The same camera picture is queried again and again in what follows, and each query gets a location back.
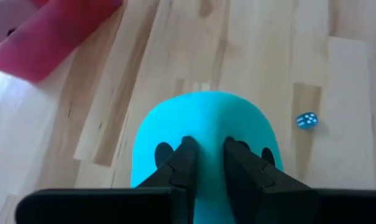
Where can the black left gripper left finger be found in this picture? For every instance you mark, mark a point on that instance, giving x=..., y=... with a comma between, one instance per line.
x=175, y=174

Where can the large green foam die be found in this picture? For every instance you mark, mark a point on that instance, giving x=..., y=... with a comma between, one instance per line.
x=206, y=118

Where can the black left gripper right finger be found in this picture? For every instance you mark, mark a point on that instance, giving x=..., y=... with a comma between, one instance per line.
x=253, y=186

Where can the pink foam die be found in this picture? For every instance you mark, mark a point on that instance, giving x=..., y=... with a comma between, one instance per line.
x=7, y=15

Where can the pink translucent plastic bin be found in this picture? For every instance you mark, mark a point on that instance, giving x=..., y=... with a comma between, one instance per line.
x=51, y=40

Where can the small cyan translucent die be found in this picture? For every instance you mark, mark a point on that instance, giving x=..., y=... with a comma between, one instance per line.
x=306, y=120

